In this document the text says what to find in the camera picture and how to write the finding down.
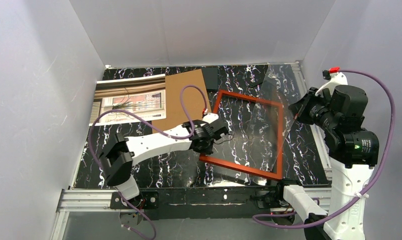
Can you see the brown cardboard backing board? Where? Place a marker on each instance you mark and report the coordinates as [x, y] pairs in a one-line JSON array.
[[192, 99]]

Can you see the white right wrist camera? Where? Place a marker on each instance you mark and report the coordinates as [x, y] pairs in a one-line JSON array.
[[334, 78]]

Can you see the black square block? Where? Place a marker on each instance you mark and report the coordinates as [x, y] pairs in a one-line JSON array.
[[211, 78]]

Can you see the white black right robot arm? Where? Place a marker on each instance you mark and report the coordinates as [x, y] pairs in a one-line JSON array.
[[353, 152]]

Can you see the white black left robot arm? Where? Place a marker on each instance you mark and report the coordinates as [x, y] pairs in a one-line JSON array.
[[122, 153]]

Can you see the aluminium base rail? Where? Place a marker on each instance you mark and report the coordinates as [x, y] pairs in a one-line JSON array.
[[96, 200]]

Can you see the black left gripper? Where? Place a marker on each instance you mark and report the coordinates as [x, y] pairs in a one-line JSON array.
[[217, 131]]

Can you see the printed photo of window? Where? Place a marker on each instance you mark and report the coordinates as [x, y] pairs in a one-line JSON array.
[[143, 96]]

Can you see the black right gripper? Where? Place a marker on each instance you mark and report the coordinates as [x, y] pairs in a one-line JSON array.
[[304, 108]]

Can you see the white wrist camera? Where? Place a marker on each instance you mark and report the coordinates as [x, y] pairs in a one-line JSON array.
[[334, 78], [210, 117]]

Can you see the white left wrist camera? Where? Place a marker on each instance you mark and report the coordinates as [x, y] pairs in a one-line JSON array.
[[210, 117]]

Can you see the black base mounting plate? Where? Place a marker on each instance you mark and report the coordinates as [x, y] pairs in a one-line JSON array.
[[235, 202]]

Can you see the clear acrylic sheet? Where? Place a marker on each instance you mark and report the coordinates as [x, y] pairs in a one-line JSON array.
[[271, 119]]

